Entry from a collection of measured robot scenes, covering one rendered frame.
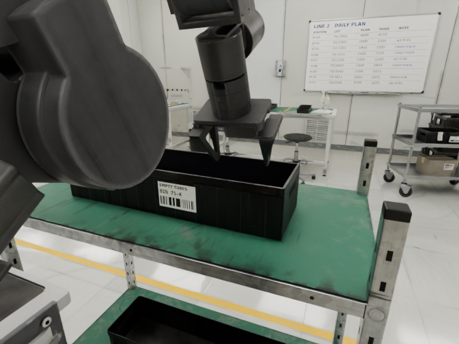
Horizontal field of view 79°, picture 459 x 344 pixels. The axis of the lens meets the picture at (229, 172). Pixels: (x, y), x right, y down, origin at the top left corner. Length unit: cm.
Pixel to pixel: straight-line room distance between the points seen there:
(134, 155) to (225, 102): 23
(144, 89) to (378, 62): 512
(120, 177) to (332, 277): 41
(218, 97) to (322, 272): 33
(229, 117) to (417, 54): 500
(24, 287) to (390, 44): 519
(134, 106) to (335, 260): 46
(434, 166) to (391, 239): 337
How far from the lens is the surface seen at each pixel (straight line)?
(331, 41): 526
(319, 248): 57
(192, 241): 57
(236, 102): 38
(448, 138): 372
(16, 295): 39
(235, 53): 36
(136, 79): 17
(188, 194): 61
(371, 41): 526
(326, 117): 370
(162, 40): 633
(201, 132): 43
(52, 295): 37
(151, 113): 18
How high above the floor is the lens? 126
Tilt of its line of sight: 19 degrees down
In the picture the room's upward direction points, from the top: straight up
